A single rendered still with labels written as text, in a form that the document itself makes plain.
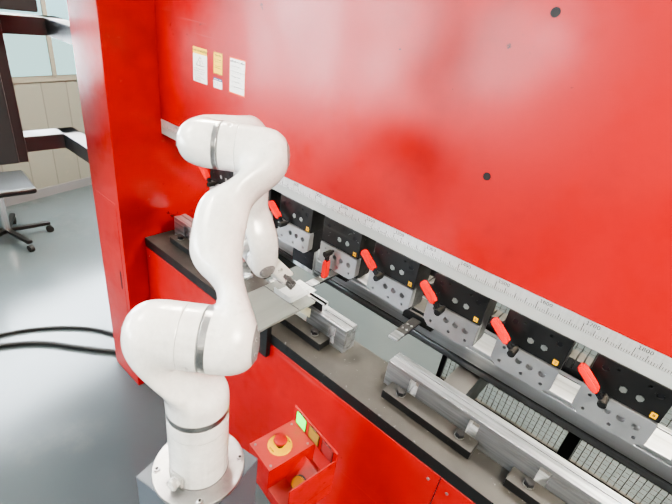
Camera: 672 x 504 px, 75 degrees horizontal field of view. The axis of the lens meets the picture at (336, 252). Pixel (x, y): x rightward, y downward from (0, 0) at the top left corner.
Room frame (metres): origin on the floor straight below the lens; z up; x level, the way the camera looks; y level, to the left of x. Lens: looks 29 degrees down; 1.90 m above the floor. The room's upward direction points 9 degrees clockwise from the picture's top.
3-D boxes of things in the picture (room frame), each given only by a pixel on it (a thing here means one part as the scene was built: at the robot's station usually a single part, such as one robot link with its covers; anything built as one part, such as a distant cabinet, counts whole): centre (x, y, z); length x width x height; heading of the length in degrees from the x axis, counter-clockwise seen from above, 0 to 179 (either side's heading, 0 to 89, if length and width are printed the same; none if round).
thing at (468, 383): (1.28, -0.60, 0.81); 0.64 x 0.08 x 0.14; 143
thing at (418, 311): (1.23, -0.30, 1.01); 0.26 x 0.12 x 0.05; 143
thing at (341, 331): (1.30, 0.06, 0.92); 0.39 x 0.06 x 0.10; 53
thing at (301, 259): (1.34, 0.11, 1.13); 0.10 x 0.02 x 0.10; 53
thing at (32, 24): (1.90, 1.31, 1.67); 0.40 x 0.24 x 0.07; 53
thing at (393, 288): (1.11, -0.19, 1.26); 0.15 x 0.09 x 0.17; 53
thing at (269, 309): (1.22, 0.20, 1.00); 0.26 x 0.18 x 0.01; 143
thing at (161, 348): (0.59, 0.25, 1.30); 0.19 x 0.12 x 0.24; 93
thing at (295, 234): (1.35, 0.13, 1.26); 0.15 x 0.09 x 0.17; 53
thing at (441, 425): (0.93, -0.34, 0.89); 0.30 x 0.05 x 0.03; 53
